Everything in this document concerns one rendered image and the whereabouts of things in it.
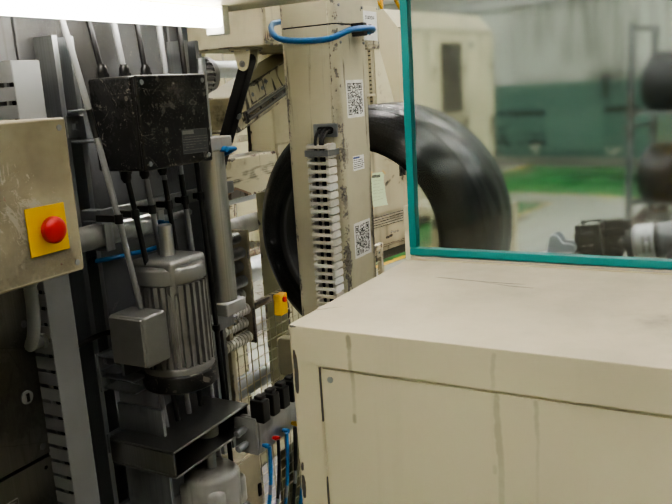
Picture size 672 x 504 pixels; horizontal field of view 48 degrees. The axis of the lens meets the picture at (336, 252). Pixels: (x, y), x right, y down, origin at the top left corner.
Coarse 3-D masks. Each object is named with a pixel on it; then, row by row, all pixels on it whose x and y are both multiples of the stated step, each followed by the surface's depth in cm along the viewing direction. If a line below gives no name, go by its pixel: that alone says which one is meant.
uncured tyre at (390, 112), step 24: (384, 120) 169; (288, 144) 185; (384, 144) 168; (288, 168) 182; (288, 192) 183; (264, 216) 190; (288, 216) 202; (264, 240) 193; (288, 240) 202; (288, 264) 187; (288, 288) 189
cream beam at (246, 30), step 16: (368, 0) 214; (240, 16) 173; (256, 16) 171; (272, 16) 173; (192, 32) 181; (240, 32) 174; (256, 32) 172; (208, 48) 179; (224, 48) 177; (272, 48) 187; (368, 48) 217
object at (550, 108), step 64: (448, 0) 108; (512, 0) 104; (576, 0) 100; (640, 0) 96; (448, 64) 110; (512, 64) 106; (576, 64) 102; (640, 64) 98; (448, 128) 112; (512, 128) 108; (576, 128) 104; (640, 128) 100; (448, 192) 114; (512, 192) 110; (576, 192) 105; (640, 192) 101; (448, 256) 116; (512, 256) 111; (576, 256) 107; (640, 256) 103
